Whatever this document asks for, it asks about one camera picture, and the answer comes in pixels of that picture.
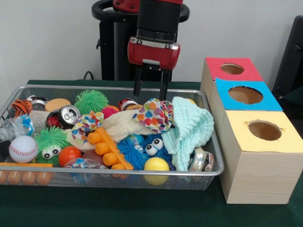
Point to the dark green tablecloth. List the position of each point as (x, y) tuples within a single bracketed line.
[(118, 208), (294, 93)]

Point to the long orange toy block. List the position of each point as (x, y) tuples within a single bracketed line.
[(106, 146)]

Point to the black upright panel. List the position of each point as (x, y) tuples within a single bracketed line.
[(291, 59)]

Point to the orange ball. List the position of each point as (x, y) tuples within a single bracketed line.
[(69, 156)]

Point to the green spiky ball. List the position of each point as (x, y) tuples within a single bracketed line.
[(91, 101)]

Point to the mint green knitted cloth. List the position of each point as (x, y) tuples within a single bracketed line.
[(189, 125)]

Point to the green spiky toy with eyes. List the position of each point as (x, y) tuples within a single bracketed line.
[(50, 142)]

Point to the white baseball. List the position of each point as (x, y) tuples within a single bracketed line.
[(23, 149)]

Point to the shallow clear mesh bin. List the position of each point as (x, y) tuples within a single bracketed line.
[(132, 182)]

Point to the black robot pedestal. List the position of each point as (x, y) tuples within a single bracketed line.
[(107, 47)]

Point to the yellow ball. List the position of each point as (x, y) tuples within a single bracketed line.
[(156, 165)]

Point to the cream knitted cloth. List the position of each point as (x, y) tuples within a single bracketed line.
[(123, 125)]

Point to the wooden box with three holes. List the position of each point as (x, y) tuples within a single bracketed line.
[(260, 179)]

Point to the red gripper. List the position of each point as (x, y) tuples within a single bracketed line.
[(154, 53)]

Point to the polka dot cloth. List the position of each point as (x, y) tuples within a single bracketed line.
[(151, 116)]

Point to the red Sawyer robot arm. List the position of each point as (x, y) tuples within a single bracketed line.
[(158, 16)]

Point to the blue spiky toy with eyes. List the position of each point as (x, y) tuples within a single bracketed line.
[(132, 151)]

